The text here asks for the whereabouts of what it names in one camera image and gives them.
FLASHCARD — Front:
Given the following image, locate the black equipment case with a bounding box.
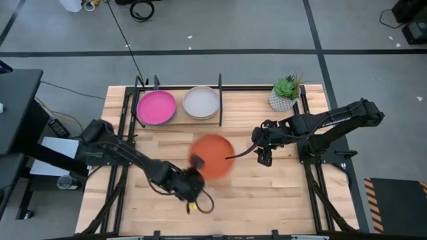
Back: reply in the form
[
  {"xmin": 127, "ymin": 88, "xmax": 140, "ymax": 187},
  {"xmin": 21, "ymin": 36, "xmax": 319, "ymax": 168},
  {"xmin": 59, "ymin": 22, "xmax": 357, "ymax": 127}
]
[{"xmin": 379, "ymin": 0, "xmax": 427, "ymax": 45}]

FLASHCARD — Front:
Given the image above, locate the white container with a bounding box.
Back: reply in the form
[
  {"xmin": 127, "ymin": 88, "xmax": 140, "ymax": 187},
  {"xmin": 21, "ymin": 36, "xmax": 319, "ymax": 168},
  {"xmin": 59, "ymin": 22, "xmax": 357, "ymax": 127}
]
[{"xmin": 58, "ymin": 0, "xmax": 83, "ymax": 13}]

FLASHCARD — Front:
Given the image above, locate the potted green succulent plant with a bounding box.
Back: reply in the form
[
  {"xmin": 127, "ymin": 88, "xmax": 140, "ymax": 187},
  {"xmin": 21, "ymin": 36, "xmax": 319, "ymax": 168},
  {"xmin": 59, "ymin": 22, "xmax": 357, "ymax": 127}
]
[{"xmin": 268, "ymin": 71, "xmax": 305, "ymax": 113}]

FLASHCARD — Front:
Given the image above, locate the white power cord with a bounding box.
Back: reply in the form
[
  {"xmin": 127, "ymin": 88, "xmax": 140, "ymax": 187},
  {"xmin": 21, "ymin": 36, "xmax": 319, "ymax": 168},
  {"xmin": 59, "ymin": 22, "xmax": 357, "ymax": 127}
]
[{"xmin": 82, "ymin": 0, "xmax": 101, "ymax": 12}]

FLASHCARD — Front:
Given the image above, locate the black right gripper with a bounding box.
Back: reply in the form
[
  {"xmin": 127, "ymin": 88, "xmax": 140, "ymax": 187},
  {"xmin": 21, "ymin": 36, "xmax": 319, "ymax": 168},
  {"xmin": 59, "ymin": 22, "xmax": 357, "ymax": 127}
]
[{"xmin": 252, "ymin": 121, "xmax": 283, "ymax": 167}]

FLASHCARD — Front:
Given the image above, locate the coiled black cable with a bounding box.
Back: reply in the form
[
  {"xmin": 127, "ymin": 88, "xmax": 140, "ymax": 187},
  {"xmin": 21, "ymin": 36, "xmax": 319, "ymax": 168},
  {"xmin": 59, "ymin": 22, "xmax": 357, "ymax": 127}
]
[{"xmin": 129, "ymin": 0, "xmax": 155, "ymax": 23}]

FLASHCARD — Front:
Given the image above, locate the orange plate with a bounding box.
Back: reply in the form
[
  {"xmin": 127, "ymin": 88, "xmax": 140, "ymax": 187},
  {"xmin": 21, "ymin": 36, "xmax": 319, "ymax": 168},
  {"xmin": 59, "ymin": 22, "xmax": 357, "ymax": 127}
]
[{"xmin": 188, "ymin": 133, "xmax": 236, "ymax": 181}]

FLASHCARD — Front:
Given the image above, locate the long black floor cable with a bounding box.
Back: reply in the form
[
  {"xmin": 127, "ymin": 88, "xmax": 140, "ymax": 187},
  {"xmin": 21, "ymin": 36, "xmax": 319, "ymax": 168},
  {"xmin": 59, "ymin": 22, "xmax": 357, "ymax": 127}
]
[{"xmin": 106, "ymin": 0, "xmax": 146, "ymax": 86}]

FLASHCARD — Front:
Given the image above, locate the clear cup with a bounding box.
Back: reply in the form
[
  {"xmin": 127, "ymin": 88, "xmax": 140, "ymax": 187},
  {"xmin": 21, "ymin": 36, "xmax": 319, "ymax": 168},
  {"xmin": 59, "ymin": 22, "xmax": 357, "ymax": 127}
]
[{"xmin": 55, "ymin": 174, "xmax": 79, "ymax": 191}]

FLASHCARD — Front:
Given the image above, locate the black desk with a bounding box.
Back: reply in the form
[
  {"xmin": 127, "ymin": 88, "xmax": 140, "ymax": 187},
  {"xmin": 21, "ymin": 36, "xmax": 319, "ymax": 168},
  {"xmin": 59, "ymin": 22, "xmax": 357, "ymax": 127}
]
[{"xmin": 0, "ymin": 68, "xmax": 89, "ymax": 221}]

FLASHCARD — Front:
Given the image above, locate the thin black floor cable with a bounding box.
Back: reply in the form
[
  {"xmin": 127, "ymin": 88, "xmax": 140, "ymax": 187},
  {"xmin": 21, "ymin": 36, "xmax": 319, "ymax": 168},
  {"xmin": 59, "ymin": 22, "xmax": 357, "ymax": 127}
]
[{"xmin": 39, "ymin": 81, "xmax": 106, "ymax": 101}]

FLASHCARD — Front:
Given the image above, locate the white box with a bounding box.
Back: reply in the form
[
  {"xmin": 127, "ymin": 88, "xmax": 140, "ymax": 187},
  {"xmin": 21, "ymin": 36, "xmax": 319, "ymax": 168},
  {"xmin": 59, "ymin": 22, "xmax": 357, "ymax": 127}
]
[{"xmin": 29, "ymin": 135, "xmax": 81, "ymax": 177}]

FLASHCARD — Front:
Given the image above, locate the black aluminium table frame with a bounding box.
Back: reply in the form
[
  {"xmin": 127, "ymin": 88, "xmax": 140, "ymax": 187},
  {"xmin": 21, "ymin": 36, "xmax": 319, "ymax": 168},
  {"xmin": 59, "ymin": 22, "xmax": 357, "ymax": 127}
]
[{"xmin": 79, "ymin": 85, "xmax": 360, "ymax": 240}]

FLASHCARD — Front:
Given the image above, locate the black power adapter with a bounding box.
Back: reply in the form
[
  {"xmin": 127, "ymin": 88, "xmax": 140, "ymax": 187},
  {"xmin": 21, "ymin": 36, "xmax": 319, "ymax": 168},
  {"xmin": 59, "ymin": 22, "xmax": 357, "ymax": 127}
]
[{"xmin": 47, "ymin": 117, "xmax": 71, "ymax": 139}]

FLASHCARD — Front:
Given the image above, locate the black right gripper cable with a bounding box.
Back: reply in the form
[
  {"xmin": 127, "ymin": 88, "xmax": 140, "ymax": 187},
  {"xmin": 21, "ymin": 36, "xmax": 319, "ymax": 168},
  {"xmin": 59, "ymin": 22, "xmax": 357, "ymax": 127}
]
[{"xmin": 225, "ymin": 141, "xmax": 258, "ymax": 161}]

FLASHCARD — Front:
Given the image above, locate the yellow floor cable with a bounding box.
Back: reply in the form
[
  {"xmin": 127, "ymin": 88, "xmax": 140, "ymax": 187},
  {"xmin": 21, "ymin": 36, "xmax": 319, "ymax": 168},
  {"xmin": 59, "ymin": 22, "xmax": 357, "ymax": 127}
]
[{"xmin": 34, "ymin": 96, "xmax": 84, "ymax": 131}]

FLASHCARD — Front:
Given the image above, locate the grey plate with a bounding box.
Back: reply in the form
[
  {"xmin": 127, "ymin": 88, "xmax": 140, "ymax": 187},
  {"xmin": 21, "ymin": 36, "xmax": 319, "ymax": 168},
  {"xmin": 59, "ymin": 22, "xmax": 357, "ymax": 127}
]
[{"xmin": 181, "ymin": 85, "xmax": 222, "ymax": 121}]

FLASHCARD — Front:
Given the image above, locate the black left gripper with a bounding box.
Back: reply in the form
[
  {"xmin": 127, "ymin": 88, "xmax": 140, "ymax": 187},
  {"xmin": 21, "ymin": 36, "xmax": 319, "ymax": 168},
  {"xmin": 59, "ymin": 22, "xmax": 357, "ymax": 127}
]
[{"xmin": 179, "ymin": 154, "xmax": 207, "ymax": 201}]

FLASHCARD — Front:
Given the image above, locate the magenta plate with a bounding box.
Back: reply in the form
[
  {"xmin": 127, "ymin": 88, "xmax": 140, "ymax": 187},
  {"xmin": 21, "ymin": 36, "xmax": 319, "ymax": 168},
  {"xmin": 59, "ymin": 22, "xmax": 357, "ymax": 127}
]
[{"xmin": 136, "ymin": 90, "xmax": 177, "ymax": 127}]

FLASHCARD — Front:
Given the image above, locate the dark device with purple edge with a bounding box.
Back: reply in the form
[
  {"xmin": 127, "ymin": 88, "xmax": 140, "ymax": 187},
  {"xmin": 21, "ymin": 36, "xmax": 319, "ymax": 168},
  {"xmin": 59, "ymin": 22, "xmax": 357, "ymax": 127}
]
[{"xmin": 0, "ymin": 59, "xmax": 13, "ymax": 75}]

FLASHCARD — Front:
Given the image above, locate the black mat with hazard stripes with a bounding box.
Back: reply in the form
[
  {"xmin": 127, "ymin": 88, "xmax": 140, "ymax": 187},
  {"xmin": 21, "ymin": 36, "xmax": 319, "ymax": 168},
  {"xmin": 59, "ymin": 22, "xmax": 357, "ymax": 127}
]
[{"xmin": 363, "ymin": 177, "xmax": 427, "ymax": 234}]

